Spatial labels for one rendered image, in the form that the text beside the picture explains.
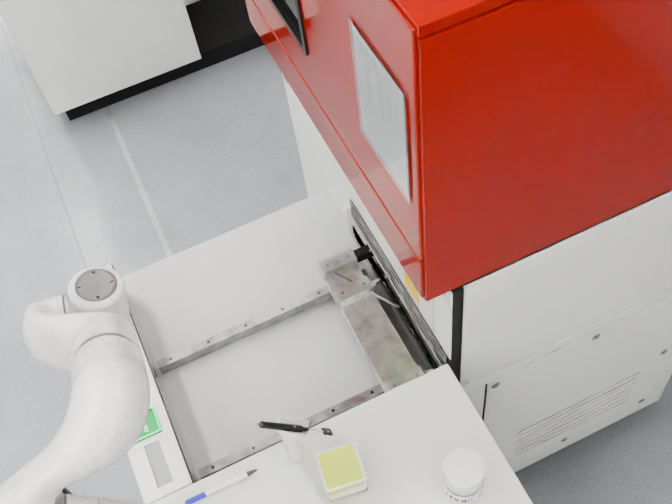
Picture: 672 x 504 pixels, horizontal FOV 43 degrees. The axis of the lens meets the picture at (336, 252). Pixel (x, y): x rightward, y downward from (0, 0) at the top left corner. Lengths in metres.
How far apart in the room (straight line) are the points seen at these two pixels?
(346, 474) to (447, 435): 0.21
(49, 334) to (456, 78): 0.65
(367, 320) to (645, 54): 0.85
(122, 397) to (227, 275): 1.05
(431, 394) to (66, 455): 0.84
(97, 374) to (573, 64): 0.71
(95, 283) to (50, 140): 2.35
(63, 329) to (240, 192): 2.04
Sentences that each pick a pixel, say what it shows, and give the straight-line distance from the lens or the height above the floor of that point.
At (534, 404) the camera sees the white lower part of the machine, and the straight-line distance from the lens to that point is 2.13.
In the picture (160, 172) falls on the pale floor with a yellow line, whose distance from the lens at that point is 3.37.
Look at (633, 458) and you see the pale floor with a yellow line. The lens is 2.70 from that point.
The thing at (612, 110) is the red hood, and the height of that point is 1.52.
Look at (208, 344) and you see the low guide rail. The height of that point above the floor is 0.85.
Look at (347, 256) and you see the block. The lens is 1.88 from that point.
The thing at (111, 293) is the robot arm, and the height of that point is 1.42.
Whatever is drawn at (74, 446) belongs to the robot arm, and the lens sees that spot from 0.99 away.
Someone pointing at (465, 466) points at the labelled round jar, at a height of 1.06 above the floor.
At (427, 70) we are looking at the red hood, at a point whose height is 1.75.
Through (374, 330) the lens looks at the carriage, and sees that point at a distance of 1.82.
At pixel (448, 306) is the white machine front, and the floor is 1.17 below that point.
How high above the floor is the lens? 2.47
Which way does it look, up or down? 55 degrees down
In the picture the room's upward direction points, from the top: 10 degrees counter-clockwise
